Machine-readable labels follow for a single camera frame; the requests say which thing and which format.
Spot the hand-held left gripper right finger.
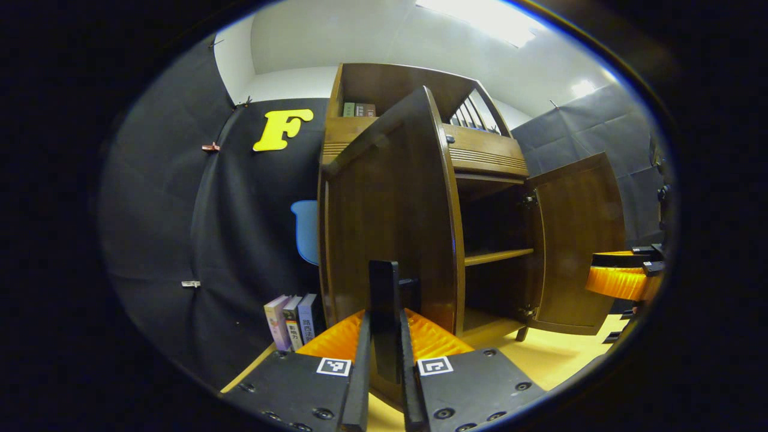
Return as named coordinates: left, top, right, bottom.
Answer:
left=399, top=308, right=547, bottom=432

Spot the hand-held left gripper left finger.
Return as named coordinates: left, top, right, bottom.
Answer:
left=221, top=309, right=373, bottom=432

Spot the wooden shoe cabinet door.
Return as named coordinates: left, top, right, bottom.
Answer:
left=318, top=86, right=466, bottom=409
left=519, top=152, right=626, bottom=335

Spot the wooden double-door shoe cabinet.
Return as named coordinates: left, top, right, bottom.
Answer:
left=318, top=63, right=536, bottom=349

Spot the wooden inner cabinet shelf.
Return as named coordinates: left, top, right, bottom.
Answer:
left=464, top=248, right=535, bottom=267

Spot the blue book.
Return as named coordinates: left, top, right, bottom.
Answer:
left=298, top=293, right=323, bottom=344

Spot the dark book with orange print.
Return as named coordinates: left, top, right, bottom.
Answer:
left=283, top=296, right=304, bottom=350

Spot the black tripod stand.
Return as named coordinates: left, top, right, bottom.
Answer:
left=651, top=135, right=673, bottom=241

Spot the black backdrop cloth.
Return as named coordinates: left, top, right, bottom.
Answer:
left=99, top=36, right=331, bottom=391
left=510, top=84, right=667, bottom=247

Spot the blue chair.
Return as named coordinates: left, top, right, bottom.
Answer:
left=290, top=200, right=320, bottom=266

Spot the wooden drawer with black knob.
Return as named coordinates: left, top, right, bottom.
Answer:
left=322, top=117, right=530, bottom=179

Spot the large ceiling light panel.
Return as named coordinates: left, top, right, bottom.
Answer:
left=415, top=0, right=544, bottom=49

